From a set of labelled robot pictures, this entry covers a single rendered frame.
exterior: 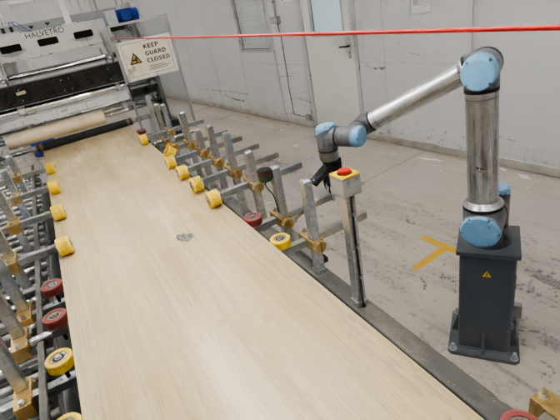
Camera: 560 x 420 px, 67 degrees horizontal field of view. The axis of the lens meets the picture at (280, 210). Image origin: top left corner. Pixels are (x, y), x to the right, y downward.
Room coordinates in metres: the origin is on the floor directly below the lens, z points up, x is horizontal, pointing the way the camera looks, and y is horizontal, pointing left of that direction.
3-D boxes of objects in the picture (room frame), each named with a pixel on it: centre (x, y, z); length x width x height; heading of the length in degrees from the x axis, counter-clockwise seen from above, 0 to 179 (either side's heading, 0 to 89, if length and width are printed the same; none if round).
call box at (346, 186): (1.22, -0.22, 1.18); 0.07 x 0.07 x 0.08; 24
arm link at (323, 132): (1.84, -0.27, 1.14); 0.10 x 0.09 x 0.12; 53
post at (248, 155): (1.91, 0.09, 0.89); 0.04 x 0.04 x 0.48; 24
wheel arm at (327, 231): (1.52, -0.16, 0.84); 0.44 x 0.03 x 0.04; 114
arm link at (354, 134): (1.78, -0.37, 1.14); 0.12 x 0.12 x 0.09; 53
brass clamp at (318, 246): (1.47, -0.10, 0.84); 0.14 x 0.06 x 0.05; 24
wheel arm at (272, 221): (1.74, -0.05, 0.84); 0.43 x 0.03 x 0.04; 114
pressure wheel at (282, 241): (1.44, 0.02, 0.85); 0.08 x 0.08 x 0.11
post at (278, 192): (1.68, -0.01, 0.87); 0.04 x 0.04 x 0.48; 24
